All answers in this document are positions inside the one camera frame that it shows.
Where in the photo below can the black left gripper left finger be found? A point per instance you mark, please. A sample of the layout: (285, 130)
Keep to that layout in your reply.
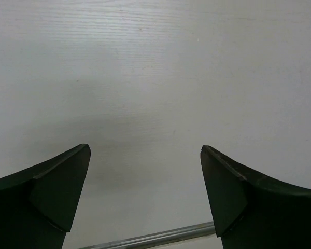
(38, 204)

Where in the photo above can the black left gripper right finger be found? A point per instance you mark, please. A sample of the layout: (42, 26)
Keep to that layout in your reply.
(253, 210)

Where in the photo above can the silver aluminium table rail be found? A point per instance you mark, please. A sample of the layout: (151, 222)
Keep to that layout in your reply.
(162, 238)

